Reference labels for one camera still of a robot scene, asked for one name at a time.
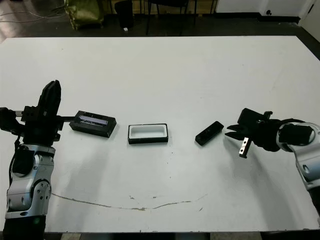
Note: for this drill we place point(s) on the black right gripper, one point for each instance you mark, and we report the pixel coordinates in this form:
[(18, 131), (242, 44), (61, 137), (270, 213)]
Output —
[(262, 135)]

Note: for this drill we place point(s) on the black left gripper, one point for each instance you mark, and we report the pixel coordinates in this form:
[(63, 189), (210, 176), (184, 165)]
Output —
[(40, 130)]

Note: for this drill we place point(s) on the black camera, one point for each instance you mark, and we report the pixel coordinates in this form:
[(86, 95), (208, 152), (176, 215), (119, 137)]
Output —
[(208, 133)]

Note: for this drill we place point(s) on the black box lid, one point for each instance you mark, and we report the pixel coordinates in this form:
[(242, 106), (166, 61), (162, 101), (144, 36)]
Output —
[(92, 128)]

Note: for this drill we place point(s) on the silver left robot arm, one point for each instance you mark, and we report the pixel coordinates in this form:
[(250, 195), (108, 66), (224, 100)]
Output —
[(25, 190)]

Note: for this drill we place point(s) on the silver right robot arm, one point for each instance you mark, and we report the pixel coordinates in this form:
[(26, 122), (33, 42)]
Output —
[(305, 160)]

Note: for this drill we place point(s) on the black box with white insert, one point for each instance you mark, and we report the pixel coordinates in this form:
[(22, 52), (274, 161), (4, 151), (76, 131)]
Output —
[(147, 140)]

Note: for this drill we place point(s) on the olive green bag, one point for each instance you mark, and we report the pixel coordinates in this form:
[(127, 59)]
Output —
[(85, 12)]

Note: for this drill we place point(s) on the small white floor object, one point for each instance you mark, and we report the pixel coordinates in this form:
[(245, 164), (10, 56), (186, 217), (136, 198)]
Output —
[(125, 29)]

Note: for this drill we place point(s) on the black bin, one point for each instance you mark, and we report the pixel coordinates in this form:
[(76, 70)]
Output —
[(125, 15)]

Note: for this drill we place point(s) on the black baseboard ledge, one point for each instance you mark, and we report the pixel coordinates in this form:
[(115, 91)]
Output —
[(257, 18)]

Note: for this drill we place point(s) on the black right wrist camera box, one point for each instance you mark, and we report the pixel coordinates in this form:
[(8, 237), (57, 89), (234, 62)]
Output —
[(250, 116)]

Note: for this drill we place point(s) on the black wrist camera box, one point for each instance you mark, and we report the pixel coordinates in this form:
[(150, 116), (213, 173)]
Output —
[(250, 116), (6, 120)]

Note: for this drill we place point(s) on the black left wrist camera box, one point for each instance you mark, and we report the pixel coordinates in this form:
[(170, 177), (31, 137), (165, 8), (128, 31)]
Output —
[(6, 120)]

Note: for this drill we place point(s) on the black round wall knob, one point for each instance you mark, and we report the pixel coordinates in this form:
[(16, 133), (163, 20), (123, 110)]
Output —
[(268, 12)]

